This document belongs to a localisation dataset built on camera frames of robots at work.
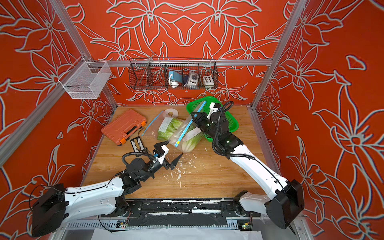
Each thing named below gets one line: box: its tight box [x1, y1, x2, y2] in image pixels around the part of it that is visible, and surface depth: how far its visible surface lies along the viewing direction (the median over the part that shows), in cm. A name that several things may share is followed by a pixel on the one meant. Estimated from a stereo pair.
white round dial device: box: [184, 71, 199, 89], surface depth 93 cm
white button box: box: [203, 75, 214, 89], surface depth 96 cm
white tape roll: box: [163, 108, 179, 119], surface depth 116 cm
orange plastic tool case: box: [101, 109, 147, 146], surface depth 103 cm
